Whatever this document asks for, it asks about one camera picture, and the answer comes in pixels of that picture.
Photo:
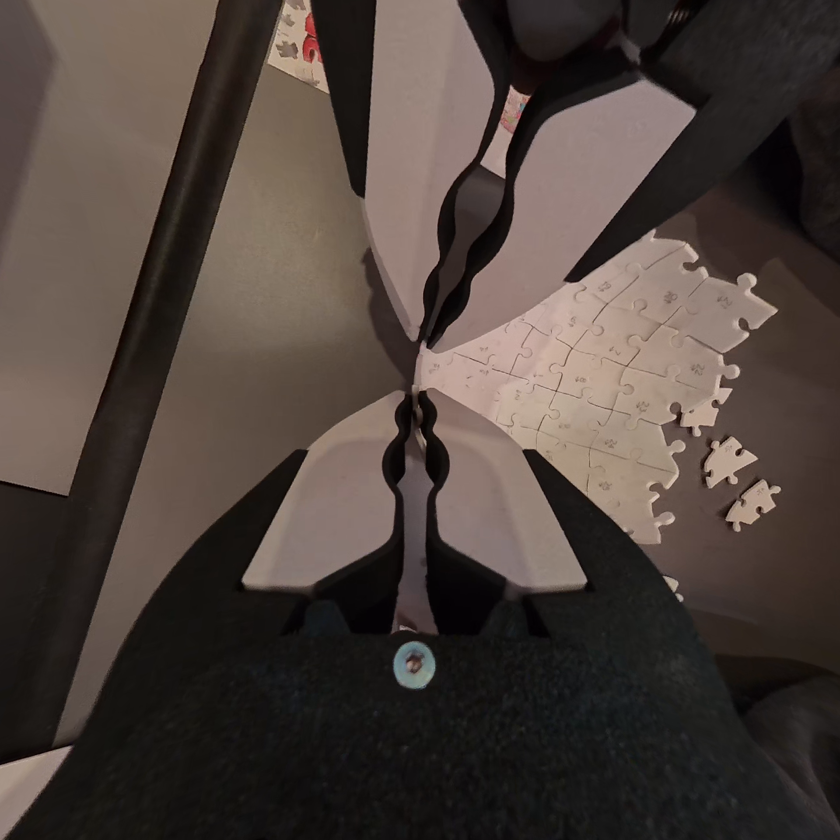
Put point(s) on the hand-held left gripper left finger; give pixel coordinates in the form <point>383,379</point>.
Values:
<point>308,525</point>

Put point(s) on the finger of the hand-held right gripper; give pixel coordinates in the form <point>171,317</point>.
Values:
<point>590,170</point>
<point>420,131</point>

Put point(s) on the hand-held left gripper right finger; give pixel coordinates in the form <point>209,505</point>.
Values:
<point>518,525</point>

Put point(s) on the half-built colourful puzzle ball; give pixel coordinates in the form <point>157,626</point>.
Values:
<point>590,394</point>

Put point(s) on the scattered pile of puzzle pieces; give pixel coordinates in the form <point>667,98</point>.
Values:
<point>728,463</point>

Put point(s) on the white printed instruction leaflet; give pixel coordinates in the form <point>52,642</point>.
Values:
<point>289,52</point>

